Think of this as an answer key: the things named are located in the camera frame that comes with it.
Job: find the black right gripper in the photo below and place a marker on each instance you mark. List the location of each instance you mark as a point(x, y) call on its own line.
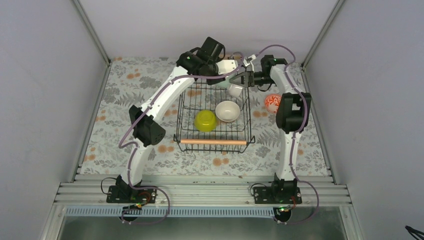
point(248, 80)

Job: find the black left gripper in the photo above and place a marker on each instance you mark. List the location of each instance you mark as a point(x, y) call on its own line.
point(212, 81)

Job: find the white glossy bowl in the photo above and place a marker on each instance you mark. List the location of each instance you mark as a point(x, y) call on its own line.
point(235, 90)

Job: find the cream floral bowl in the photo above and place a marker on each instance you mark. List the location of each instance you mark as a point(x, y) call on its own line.
point(227, 111)

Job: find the orange patterned white bowl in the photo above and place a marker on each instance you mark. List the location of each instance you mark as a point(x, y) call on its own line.
point(272, 102)

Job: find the black wire dish rack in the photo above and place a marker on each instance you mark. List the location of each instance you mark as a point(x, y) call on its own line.
point(200, 96)

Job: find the teal striped bowl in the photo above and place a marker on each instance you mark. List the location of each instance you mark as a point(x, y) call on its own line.
point(225, 84)

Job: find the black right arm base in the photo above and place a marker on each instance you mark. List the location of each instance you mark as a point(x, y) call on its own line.
point(279, 191)

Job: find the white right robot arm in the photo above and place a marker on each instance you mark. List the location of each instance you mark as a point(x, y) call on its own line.
point(291, 118)

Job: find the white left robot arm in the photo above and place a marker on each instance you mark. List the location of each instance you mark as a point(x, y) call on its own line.
point(204, 62)

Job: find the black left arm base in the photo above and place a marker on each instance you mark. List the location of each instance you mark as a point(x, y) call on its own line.
point(121, 192)

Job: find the lime green bowl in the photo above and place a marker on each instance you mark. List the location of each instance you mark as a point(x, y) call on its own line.
point(205, 121)

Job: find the floral patterned table mat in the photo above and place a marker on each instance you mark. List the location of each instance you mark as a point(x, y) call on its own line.
point(250, 146)

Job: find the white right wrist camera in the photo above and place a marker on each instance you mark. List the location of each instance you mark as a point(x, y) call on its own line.
point(248, 62)

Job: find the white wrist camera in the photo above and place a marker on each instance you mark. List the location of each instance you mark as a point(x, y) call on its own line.
point(248, 62)
point(226, 66)

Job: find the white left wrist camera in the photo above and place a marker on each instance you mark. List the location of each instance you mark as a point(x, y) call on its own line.
point(226, 66)

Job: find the near wooden rack handle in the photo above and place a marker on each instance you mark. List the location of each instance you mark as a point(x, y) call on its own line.
point(213, 142)

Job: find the aluminium front mounting rail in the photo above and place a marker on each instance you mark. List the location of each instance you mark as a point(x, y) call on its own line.
point(203, 191)

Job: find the aluminium frame rail right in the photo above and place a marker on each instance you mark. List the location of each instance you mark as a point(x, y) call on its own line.
point(349, 218)

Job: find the aluminium frame rail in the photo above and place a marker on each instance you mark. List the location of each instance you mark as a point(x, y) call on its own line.
point(349, 218)
point(74, 70)

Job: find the slotted grey cable duct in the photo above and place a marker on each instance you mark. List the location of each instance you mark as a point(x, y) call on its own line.
point(177, 212)

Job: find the aluminium frame rail left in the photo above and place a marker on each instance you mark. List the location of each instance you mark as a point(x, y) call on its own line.
point(74, 70)

